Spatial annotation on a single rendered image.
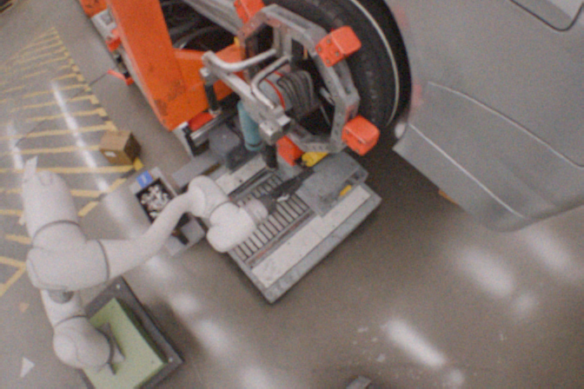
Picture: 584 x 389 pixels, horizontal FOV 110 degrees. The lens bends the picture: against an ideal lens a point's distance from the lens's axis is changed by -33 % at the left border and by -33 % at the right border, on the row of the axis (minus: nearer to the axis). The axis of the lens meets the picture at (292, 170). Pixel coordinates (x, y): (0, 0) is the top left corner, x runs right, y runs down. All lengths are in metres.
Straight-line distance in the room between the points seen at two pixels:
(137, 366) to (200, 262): 0.69
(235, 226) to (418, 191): 1.28
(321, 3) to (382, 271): 1.33
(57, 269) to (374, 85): 0.91
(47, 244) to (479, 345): 1.91
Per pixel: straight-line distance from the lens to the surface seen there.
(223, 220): 0.98
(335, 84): 0.85
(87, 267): 0.70
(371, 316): 1.63
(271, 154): 0.89
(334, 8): 0.90
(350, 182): 1.67
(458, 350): 1.82
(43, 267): 0.69
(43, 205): 0.76
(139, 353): 1.36
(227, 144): 1.50
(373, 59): 0.88
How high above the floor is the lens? 1.58
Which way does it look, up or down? 58 degrees down
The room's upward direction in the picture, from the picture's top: straight up
